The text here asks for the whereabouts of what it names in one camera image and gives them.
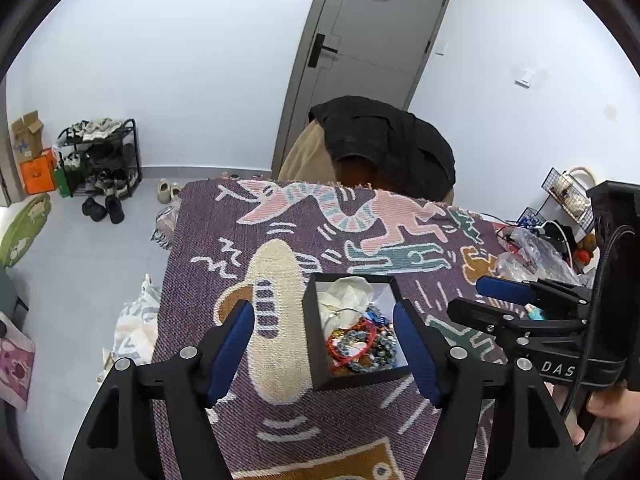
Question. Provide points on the white light switch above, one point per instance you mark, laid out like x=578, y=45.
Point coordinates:
x=526, y=76

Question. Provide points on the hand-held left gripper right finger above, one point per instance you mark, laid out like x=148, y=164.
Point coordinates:
x=415, y=352

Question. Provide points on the tan chair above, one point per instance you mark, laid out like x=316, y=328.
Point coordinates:
x=305, y=155

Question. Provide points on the striped cloth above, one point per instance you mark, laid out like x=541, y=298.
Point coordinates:
x=164, y=227

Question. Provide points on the black slippers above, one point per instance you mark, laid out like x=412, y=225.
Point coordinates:
x=105, y=209

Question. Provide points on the person's right hand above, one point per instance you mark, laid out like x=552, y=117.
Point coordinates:
x=617, y=417

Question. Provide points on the grey door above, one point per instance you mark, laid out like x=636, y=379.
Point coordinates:
x=370, y=50

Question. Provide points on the black jewelry box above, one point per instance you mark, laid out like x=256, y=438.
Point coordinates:
x=320, y=365

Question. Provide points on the black cloth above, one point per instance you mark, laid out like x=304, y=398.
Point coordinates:
x=390, y=145

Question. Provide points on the orange box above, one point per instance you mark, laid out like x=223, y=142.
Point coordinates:
x=36, y=175

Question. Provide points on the clear plastic bag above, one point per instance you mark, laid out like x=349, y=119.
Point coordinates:
x=540, y=260

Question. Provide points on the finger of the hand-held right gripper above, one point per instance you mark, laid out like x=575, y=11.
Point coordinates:
x=500, y=287
x=480, y=315

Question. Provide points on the pink patterned bag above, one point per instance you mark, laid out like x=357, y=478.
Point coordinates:
x=15, y=365

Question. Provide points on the teal toy figure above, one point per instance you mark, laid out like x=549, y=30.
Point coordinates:
x=537, y=314

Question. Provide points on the patterned white bag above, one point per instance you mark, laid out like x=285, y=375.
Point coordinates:
x=135, y=325

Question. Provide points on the cardboard box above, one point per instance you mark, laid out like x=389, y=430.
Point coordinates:
x=26, y=135

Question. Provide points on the blue charm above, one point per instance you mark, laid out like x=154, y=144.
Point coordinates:
x=375, y=317

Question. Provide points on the beige shoes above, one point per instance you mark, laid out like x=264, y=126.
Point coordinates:
x=169, y=191

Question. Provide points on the printed blanket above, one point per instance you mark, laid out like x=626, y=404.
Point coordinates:
x=210, y=240

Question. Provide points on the black shoe rack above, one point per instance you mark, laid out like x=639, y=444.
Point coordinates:
x=100, y=160

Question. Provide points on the white cloth pouch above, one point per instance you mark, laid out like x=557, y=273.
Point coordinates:
x=345, y=297

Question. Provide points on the green bag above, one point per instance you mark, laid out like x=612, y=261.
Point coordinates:
x=61, y=180

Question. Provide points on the green round mat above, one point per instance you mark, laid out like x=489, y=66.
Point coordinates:
x=22, y=230

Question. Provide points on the orange plush toy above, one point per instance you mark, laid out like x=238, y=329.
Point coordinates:
x=586, y=252

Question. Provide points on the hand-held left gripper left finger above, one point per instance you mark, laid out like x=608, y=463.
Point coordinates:
x=230, y=350

